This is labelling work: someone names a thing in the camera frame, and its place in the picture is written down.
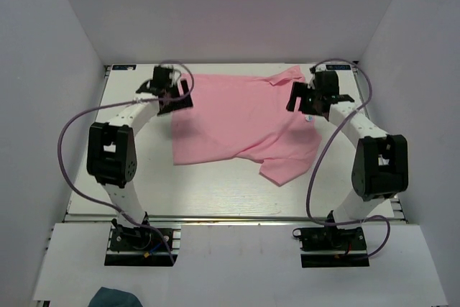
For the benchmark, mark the left blue logo sticker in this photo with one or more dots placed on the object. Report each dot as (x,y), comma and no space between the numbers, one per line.
(124,67)

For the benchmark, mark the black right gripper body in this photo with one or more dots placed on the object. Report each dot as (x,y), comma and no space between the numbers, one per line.
(313,93)

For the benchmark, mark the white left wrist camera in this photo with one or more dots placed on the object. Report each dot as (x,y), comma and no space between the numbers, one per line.
(174,74)

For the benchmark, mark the dark teal cloth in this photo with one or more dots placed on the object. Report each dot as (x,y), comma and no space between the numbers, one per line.
(107,297)

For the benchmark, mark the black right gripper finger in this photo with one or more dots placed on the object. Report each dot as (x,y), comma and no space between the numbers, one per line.
(306,106)
(298,90)

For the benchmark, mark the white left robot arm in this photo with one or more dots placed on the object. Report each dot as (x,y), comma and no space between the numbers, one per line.
(112,155)

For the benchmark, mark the pink t-shirt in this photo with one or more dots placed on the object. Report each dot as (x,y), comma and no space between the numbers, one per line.
(243,116)

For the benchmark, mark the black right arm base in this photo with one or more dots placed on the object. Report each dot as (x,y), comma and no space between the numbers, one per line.
(330,246)

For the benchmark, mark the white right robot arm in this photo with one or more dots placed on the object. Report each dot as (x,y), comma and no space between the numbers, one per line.
(380,166)

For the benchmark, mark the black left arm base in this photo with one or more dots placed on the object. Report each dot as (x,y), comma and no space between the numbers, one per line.
(140,247)

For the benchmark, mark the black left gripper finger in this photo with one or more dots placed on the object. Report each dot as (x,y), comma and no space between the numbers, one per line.
(185,89)
(167,107)

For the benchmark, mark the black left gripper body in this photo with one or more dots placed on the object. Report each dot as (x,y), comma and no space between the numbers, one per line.
(173,93)

